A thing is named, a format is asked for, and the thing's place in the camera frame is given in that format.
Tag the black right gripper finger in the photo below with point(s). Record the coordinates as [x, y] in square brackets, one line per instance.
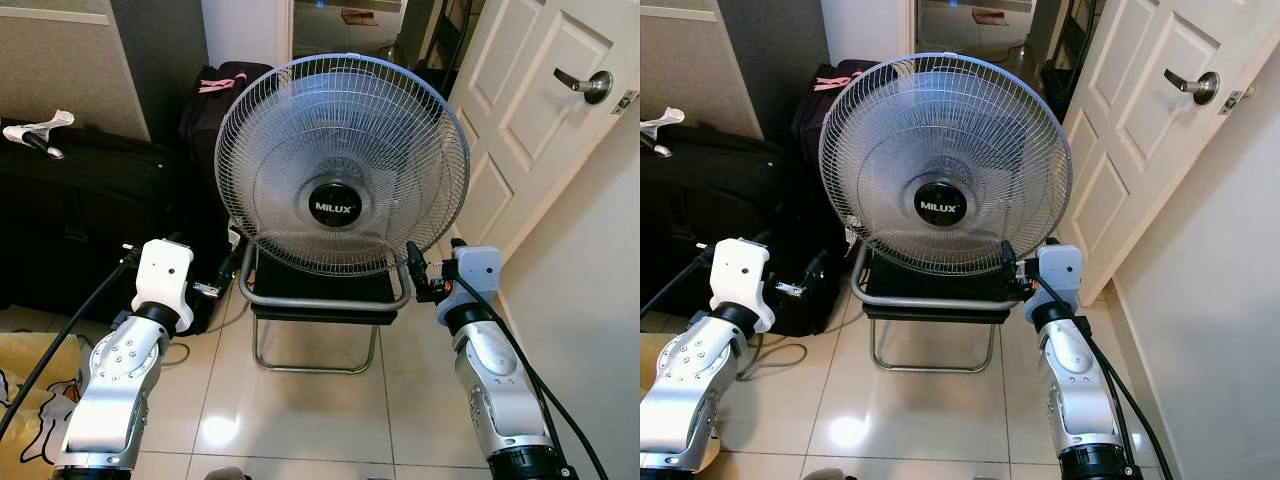
[414, 265]
[1009, 265]

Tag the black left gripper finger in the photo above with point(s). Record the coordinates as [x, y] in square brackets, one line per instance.
[818, 268]
[230, 262]

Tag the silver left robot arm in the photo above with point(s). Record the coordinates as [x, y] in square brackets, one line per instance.
[110, 390]
[690, 400]

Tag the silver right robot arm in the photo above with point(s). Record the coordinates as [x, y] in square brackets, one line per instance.
[490, 380]
[1075, 390]

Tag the grey Milux electric fan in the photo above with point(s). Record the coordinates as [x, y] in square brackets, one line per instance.
[941, 205]
[337, 205]

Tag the large black suitcase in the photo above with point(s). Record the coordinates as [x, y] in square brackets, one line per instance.
[70, 210]
[700, 210]

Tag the dark bag with pink ribbon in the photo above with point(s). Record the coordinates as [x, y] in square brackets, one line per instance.
[815, 120]
[205, 120]

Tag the white panel door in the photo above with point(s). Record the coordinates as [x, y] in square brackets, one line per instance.
[530, 150]
[1140, 150]

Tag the white luggage tag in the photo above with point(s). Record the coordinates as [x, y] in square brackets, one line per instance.
[35, 130]
[660, 125]

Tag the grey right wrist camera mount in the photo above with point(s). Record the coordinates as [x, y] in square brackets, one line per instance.
[478, 270]
[1060, 270]

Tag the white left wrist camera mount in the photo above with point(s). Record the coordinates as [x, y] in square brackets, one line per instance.
[740, 275]
[162, 275]

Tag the black metal frame chair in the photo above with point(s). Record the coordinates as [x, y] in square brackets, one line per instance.
[320, 290]
[930, 290]

